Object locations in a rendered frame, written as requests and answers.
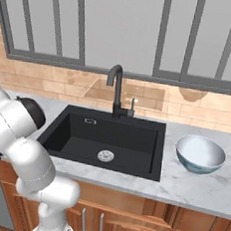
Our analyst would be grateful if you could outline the black sink tap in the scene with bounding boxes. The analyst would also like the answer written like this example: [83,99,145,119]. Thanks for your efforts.
[103,63,140,121]

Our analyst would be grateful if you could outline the black kitchen sink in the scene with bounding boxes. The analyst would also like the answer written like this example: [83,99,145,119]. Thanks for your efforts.
[33,102,168,183]

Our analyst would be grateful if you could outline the white and blue bowl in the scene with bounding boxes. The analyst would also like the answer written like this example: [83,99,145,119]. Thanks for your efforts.
[173,132,228,177]

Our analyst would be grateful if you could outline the grey framed window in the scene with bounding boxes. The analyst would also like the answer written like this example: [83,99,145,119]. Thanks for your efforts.
[0,0,231,97]

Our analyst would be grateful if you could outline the silver cupboard handle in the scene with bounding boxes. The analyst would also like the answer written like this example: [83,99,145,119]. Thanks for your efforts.
[98,212,106,231]
[80,207,89,231]

